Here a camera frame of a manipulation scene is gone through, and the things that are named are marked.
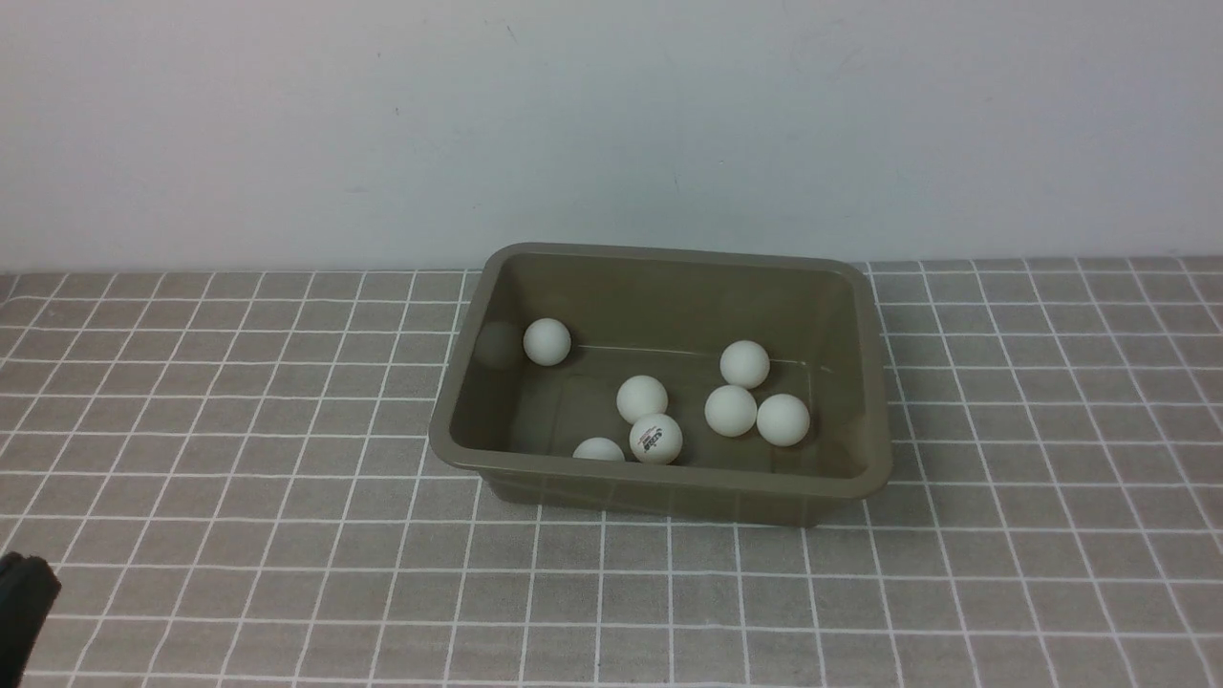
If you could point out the white ball with logo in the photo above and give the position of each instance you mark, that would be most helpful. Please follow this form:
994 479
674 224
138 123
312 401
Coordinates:
656 439

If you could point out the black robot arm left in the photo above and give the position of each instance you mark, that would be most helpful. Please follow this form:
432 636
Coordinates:
29 588

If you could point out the olive green plastic bin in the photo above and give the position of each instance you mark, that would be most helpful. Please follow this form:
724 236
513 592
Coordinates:
667 314

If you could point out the grey checked tablecloth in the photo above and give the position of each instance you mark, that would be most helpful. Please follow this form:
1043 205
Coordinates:
229 474

